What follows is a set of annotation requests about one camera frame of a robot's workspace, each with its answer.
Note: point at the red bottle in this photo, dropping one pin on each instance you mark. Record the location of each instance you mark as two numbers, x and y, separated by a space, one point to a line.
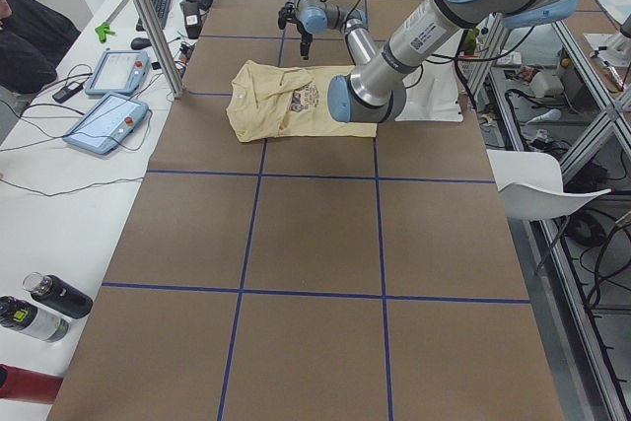
19 384

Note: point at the blue teach pendant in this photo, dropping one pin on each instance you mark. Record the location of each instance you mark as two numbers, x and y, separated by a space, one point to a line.
118 71
106 124

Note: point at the green plastic clamp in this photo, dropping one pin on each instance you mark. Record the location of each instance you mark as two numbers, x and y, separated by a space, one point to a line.
103 31

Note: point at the person in black clothes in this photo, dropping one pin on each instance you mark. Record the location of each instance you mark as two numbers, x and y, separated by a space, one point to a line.
34 40

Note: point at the near blue teach pendant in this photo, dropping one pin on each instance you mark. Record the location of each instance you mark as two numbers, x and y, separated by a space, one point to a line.
106 124

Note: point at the white plastic chair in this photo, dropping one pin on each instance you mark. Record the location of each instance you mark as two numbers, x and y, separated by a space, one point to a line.
531 187

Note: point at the far blue teach pendant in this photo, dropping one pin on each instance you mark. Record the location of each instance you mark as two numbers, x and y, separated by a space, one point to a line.
118 71

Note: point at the black keyboard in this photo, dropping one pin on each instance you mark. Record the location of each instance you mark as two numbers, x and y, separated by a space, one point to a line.
162 9

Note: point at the aluminium frame post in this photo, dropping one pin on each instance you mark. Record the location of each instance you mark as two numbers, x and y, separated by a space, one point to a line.
160 45

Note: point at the black bottle clear cap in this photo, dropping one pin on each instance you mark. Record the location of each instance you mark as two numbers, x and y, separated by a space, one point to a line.
57 294

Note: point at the small black phone device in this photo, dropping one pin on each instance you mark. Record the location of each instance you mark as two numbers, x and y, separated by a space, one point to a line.
67 92

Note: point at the cream long-sleeve printed shirt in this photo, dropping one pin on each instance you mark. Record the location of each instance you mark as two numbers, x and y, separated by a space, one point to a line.
271 102

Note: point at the black computer mouse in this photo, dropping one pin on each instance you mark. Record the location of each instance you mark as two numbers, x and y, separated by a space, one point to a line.
139 43

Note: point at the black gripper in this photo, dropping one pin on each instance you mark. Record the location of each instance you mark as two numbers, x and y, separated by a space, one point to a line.
303 33

